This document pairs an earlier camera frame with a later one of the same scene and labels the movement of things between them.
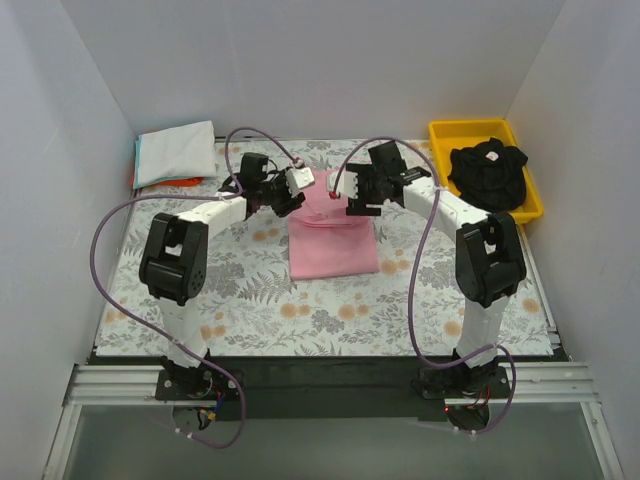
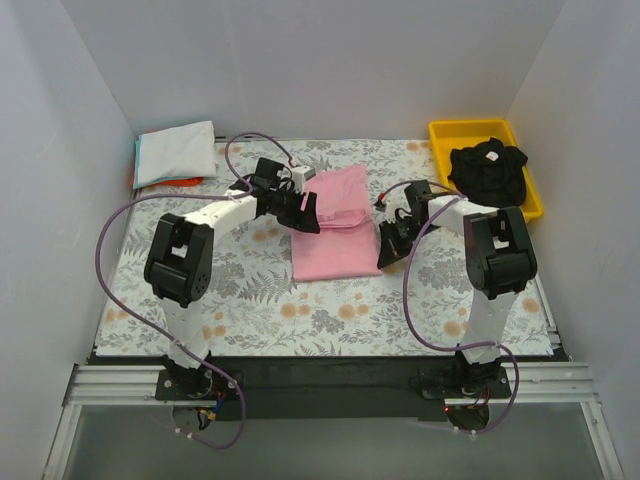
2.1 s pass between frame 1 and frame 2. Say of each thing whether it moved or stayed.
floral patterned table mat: stayed
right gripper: moved
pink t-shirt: stayed
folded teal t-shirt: stayed
